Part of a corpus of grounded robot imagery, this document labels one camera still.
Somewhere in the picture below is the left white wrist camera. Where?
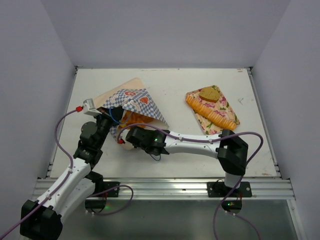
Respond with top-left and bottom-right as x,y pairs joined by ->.
82,98 -> 98,117

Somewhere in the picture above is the checkered paper bag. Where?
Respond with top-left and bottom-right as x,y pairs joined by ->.
93,78 -> 169,150

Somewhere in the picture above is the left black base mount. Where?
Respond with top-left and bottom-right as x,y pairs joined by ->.
84,181 -> 120,213

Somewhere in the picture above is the aluminium rail frame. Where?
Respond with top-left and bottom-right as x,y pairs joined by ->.
103,177 -> 295,200

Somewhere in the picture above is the floral tray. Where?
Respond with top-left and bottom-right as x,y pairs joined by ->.
185,85 -> 240,135

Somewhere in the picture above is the herb bread slice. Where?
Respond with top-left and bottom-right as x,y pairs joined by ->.
199,86 -> 220,103

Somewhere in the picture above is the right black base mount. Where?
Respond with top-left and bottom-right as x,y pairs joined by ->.
206,179 -> 253,214

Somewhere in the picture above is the long ridged orange bread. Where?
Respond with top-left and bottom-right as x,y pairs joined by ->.
185,95 -> 237,131

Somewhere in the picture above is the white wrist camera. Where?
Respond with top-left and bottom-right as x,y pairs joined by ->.
117,134 -> 130,149
82,98 -> 98,117

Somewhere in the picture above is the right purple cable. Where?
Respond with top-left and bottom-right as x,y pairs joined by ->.
116,123 -> 265,240

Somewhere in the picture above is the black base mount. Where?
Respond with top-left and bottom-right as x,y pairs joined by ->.
84,181 -> 120,213
206,179 -> 253,214

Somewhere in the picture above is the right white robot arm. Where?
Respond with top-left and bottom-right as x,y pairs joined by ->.
125,126 -> 249,197

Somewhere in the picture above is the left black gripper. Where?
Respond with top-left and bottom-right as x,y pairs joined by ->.
93,105 -> 125,148

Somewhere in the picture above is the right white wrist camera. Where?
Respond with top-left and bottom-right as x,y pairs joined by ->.
117,134 -> 130,149

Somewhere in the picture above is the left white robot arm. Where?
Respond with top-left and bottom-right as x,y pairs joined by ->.
19,107 -> 123,240

